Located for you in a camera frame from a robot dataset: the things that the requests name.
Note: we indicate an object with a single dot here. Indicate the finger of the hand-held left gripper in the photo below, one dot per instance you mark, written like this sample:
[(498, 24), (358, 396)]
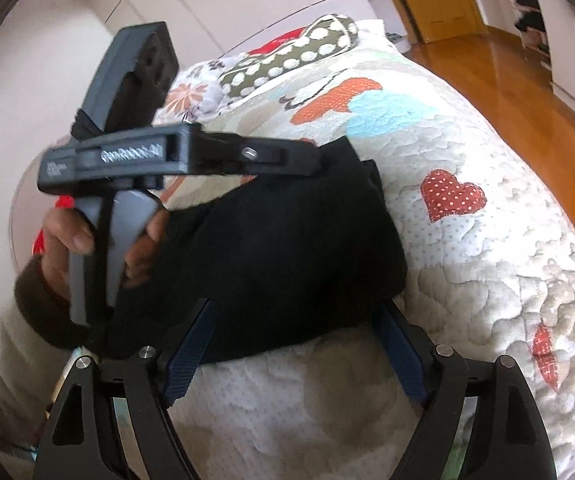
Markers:
[(262, 155)]

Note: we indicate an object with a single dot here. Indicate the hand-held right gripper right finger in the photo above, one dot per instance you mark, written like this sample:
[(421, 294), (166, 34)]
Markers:
[(400, 355)]

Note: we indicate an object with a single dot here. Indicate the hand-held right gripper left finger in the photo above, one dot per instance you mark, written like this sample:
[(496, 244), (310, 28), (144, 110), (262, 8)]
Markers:
[(192, 355)]

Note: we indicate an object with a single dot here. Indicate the black pants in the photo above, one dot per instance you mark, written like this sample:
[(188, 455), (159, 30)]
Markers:
[(267, 260)]

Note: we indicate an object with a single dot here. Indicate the person's left forearm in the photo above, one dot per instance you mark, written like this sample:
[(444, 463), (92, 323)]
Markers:
[(12, 360)]

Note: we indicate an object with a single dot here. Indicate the person's left hand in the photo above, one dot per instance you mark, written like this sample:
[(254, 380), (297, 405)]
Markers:
[(64, 230)]

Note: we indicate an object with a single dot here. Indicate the floral pillow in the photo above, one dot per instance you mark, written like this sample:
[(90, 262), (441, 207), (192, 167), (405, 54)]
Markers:
[(192, 92)]

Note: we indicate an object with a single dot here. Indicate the heart patterned quilt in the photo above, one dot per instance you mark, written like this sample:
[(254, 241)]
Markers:
[(467, 285)]

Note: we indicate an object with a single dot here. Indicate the green sheep print bolster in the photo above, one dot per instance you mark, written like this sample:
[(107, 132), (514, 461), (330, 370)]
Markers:
[(287, 60)]

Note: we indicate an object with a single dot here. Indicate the red pillow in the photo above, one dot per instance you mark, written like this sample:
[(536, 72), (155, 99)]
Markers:
[(277, 42)]

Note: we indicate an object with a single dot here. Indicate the wooden door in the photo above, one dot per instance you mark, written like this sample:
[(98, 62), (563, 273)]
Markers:
[(437, 0)]

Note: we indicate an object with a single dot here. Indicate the cluttered shoe rack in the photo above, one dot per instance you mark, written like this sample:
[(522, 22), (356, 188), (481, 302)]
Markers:
[(522, 10)]

